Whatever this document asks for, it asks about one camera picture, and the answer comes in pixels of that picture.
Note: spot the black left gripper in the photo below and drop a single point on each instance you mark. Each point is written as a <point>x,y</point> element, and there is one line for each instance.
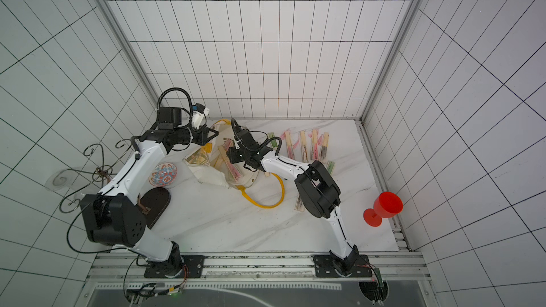
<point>204,131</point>

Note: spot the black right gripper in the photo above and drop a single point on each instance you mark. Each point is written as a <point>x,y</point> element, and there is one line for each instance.
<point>241,142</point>

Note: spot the cream tote bag yellow handles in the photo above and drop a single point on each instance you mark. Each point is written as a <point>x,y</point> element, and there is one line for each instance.
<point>210,164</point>

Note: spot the plain bamboo folding fan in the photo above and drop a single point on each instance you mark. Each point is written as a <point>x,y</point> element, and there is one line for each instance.
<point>303,147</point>

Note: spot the grey pink folding fan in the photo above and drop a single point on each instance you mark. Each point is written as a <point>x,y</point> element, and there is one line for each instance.
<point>324,146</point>

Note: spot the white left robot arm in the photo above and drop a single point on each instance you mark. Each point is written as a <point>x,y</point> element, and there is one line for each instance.
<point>111,217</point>

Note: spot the patterned red blue plate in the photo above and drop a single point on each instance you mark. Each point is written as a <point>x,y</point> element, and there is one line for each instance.
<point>163,175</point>

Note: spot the grey pink fan in bag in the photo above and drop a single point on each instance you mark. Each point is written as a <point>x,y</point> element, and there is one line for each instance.
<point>299,205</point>

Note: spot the green fan with tassel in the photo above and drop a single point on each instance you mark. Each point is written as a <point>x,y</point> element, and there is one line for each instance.
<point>330,166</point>

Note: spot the red plastic goblet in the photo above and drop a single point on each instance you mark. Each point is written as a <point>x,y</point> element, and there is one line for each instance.
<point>386,205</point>

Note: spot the black wire ornament stand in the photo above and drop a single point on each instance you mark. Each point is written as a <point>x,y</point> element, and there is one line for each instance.
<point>79,179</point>

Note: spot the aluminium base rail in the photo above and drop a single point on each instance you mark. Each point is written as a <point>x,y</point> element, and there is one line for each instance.
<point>257,270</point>

